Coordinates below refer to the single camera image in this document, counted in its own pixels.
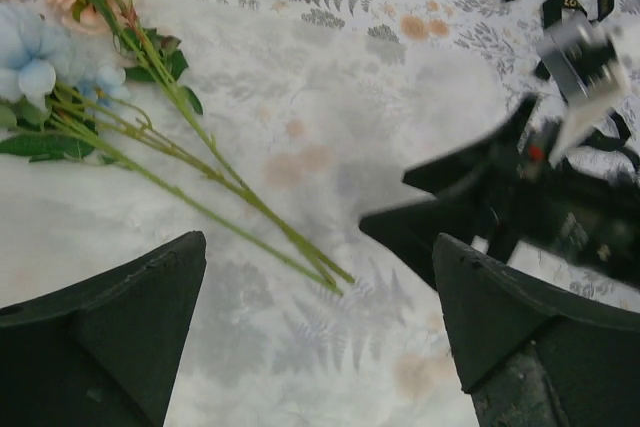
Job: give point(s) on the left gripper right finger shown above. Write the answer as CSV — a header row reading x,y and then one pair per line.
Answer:
x,y
532,354

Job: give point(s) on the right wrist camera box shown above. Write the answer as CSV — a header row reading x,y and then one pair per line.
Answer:
x,y
590,74

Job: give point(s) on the white wrapping paper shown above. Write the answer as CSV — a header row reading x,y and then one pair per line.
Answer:
x,y
301,319

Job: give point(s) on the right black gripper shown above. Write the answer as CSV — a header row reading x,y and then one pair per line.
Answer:
x,y
588,222

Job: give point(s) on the blue hydrangea stem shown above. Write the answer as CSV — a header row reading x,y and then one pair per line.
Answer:
x,y
53,108

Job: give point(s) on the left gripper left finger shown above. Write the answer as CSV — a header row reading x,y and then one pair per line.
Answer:
x,y
104,351

